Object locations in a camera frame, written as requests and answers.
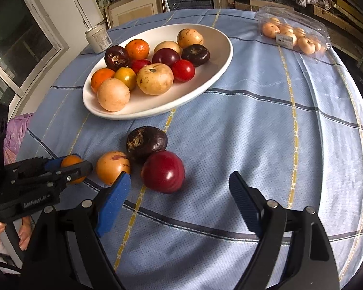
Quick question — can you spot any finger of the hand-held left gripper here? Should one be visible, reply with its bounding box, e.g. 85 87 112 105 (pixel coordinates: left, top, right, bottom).
43 153 83 171
47 161 94 188

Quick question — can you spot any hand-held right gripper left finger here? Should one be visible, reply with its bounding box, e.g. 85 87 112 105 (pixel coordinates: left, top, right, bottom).
23 172 131 290

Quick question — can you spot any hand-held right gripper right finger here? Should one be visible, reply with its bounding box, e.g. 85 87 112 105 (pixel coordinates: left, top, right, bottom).
229 171 341 290

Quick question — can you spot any yellow orange tomato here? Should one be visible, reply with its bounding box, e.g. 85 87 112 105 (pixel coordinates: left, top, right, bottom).
61 155 87 185

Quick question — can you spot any pale orange apple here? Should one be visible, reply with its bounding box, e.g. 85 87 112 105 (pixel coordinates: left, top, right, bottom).
96 151 131 186

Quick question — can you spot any red plum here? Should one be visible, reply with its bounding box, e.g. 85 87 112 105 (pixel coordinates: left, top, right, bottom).
152 48 181 67
141 150 186 194

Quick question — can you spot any dark purple mangosteen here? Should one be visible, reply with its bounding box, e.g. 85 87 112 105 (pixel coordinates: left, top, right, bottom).
181 44 211 67
126 126 168 161
104 45 130 71

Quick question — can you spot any smooth pale peach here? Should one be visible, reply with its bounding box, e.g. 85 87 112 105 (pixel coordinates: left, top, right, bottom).
97 78 131 112

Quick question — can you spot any orange mandarin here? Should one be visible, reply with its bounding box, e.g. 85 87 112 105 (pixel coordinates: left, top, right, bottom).
90 68 116 94
125 39 150 61

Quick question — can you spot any pale yellow apple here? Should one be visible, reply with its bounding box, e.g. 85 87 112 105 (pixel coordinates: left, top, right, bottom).
136 63 174 96
153 40 182 55
177 28 204 49

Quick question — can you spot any red cherry tomato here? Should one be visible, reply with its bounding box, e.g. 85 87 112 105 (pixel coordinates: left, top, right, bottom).
171 59 196 83
129 59 152 74

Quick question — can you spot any white plate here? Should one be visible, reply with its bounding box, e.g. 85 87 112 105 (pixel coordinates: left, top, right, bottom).
82 23 233 120

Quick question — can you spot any person's left forearm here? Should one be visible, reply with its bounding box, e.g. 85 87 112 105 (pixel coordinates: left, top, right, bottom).
0 243 22 274

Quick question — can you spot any purple plastic bag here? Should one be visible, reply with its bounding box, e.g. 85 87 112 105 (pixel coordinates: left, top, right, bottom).
3 113 34 158

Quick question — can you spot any blue checked tablecloth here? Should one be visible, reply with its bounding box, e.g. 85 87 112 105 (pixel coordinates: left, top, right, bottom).
16 8 363 290

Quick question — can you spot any silver drink can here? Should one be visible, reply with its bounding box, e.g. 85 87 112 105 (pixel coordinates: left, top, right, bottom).
85 25 111 53

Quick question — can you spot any white framed window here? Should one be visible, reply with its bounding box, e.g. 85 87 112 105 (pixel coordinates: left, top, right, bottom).
0 0 70 121

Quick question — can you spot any group of boxed pale peaches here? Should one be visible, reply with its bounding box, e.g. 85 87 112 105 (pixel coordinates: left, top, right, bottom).
262 18 323 55

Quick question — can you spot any clear plastic clamshell box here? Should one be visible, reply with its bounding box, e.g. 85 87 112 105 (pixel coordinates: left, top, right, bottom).
254 4 333 65

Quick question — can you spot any stack of wooden frames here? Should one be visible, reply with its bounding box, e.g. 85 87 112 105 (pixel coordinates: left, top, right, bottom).
313 0 363 64

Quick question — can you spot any pale wooden picture frame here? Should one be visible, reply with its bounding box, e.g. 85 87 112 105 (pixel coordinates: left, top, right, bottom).
104 0 164 29

